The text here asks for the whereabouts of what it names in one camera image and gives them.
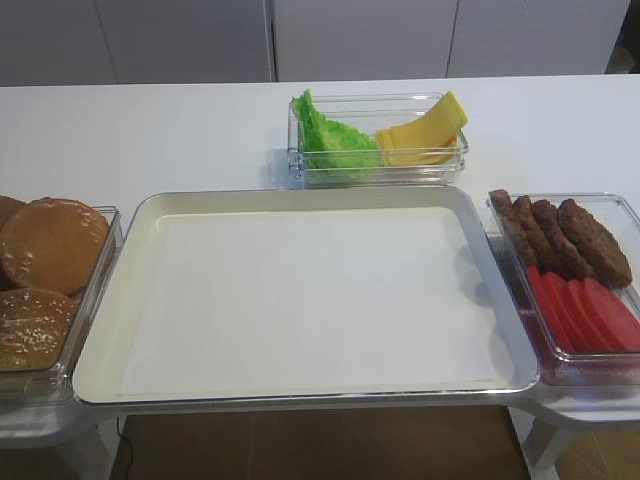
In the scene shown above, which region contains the clear plastic lettuce cheese container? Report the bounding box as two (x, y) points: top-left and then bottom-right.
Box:
(286, 90), (471, 188)

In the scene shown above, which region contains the green lettuce leaf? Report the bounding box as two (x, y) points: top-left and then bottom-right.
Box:
(291, 90), (380, 170)

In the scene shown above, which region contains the yellow cheese slices stack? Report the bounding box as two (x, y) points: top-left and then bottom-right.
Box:
(375, 91), (468, 166)

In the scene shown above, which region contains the white parchment paper sheet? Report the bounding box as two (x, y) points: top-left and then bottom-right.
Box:
(120, 207), (511, 398)

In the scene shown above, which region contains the white metal serving tray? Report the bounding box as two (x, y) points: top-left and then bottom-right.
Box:
(72, 186), (540, 410)

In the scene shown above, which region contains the brown burger patty rear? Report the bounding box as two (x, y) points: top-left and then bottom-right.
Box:
(489, 189), (538, 267)

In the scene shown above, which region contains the brown burger patty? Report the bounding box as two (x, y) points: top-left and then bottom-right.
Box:
(513, 195), (571, 279)
(532, 200), (597, 279)
(489, 189), (538, 267)
(558, 198), (633, 289)

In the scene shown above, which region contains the red tomato slice rear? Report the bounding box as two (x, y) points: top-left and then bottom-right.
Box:
(527, 266), (575, 353)

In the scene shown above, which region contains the red tomato slice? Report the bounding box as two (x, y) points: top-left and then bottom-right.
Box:
(565, 280), (611, 353)
(541, 272), (590, 354)
(580, 278), (639, 352)
(527, 266), (575, 353)

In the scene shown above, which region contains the clear plastic patty tomato container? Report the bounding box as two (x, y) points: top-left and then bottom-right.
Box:
(487, 192), (639, 385)

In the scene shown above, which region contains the brown bun bottom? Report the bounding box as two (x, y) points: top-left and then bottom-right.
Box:
(1, 197), (109, 295)

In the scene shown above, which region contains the brown bun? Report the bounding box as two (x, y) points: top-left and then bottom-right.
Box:
(1, 197), (109, 295)
(0, 195), (26, 229)

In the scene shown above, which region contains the clear plastic bun container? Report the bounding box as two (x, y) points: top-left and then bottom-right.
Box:
(1, 206), (123, 404)

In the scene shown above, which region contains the brown burger patty front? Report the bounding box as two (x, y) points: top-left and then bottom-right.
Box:
(558, 198), (633, 289)

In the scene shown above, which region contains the red tomato slice front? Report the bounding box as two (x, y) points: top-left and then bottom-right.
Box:
(580, 278), (639, 352)

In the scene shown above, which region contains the sesame bun top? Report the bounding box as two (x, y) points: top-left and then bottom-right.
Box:
(1, 288), (78, 372)

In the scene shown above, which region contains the brown bun rear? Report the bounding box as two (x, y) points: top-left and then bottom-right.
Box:
(0, 195), (26, 229)

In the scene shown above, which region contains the black cable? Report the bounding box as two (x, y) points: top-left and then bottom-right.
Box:
(114, 415), (136, 480)

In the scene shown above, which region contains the white table leg frame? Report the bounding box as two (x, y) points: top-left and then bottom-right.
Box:
(521, 418), (577, 480)

